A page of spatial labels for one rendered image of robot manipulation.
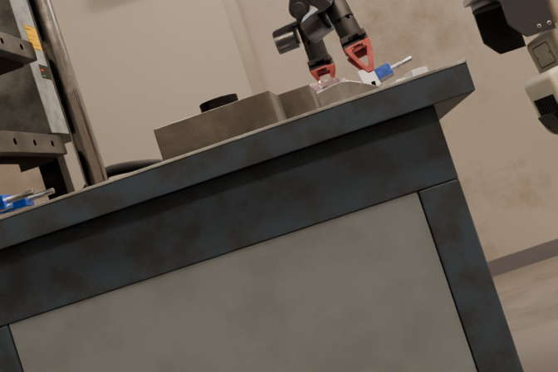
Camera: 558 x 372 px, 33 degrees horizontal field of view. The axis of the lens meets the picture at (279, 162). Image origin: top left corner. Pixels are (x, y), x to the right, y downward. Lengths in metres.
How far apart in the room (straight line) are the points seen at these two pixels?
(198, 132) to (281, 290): 0.28
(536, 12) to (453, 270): 1.18
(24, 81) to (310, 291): 1.60
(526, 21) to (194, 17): 2.85
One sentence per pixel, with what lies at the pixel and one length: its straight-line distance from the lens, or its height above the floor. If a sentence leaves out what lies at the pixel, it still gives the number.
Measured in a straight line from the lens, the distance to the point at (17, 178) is 2.05.
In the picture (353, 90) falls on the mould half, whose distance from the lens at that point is 1.88.
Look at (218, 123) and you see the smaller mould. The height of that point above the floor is 0.84.
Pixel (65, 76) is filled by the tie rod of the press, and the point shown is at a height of 1.18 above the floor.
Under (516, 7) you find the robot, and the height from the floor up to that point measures 0.95.
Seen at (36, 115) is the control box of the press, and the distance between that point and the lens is 2.58.
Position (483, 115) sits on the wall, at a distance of 4.89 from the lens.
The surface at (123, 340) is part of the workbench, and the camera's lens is 1.18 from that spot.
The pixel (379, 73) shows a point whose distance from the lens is 2.27.
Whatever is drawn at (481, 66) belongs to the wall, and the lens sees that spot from 4.92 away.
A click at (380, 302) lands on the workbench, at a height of 0.56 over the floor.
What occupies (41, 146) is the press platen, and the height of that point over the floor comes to 1.01.
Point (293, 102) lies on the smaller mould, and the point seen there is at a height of 0.85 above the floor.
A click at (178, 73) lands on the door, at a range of 4.78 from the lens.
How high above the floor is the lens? 0.71
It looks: 2 degrees up
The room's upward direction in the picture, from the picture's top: 18 degrees counter-clockwise
